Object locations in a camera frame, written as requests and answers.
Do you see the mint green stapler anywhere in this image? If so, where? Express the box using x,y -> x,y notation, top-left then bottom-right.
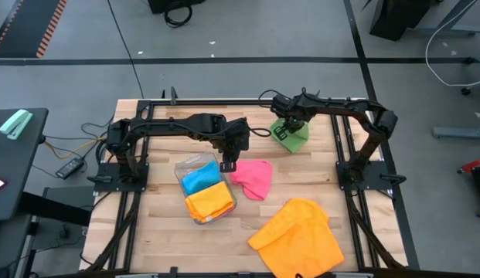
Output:
0,109 -> 34,141

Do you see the black desk underframe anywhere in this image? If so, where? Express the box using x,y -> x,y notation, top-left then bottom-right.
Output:
0,187 -> 94,278

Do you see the blue microfiber towel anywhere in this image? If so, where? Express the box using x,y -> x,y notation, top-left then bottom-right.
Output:
180,160 -> 223,197

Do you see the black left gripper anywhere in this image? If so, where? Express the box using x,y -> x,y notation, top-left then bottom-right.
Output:
214,117 -> 252,174

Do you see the grey table foot bar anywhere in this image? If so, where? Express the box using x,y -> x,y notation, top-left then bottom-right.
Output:
431,126 -> 480,140

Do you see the black cable bundle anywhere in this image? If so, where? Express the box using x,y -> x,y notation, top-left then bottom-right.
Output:
80,115 -> 114,166

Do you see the long black floor cable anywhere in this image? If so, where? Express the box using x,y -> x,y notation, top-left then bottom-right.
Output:
107,0 -> 145,100

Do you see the coiled black cable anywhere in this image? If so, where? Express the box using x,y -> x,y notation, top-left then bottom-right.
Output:
163,3 -> 194,29

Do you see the black equipment box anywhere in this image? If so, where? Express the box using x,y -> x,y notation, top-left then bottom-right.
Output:
148,0 -> 206,15

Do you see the black side desk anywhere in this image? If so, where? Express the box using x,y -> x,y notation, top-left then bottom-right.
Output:
0,107 -> 49,222

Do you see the black power adapter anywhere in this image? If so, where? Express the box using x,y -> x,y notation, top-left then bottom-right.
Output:
55,157 -> 85,181

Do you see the white cable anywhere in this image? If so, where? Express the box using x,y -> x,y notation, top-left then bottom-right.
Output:
424,0 -> 480,89

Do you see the black metal table frame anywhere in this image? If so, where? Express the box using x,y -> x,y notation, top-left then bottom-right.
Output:
80,86 -> 410,278

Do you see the pink microfiber towel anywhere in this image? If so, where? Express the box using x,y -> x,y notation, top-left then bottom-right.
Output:
228,159 -> 274,202

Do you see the yellow cable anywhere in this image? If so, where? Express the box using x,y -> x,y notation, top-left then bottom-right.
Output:
43,134 -> 109,160

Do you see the black mat with orange stripes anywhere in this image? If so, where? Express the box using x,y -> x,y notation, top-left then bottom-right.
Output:
0,0 -> 67,59

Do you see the orange microfiber towel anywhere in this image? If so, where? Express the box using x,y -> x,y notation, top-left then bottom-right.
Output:
184,181 -> 237,224
247,197 -> 345,278

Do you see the red and black chair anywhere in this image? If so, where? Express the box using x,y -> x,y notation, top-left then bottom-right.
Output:
458,157 -> 480,219

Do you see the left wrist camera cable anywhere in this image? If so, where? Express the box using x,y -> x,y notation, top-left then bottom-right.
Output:
247,126 -> 272,139

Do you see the grey desk leg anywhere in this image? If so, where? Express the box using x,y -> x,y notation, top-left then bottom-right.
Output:
413,0 -> 480,39

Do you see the clear plastic bin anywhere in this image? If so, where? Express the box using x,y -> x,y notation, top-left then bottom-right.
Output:
174,151 -> 238,226

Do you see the green microfiber towel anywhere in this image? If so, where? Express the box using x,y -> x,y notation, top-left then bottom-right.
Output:
269,117 -> 310,154

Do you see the black desk base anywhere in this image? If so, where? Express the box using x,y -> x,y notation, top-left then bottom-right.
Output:
369,0 -> 441,42

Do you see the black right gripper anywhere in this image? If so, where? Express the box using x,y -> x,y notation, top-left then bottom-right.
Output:
270,92 -> 309,141

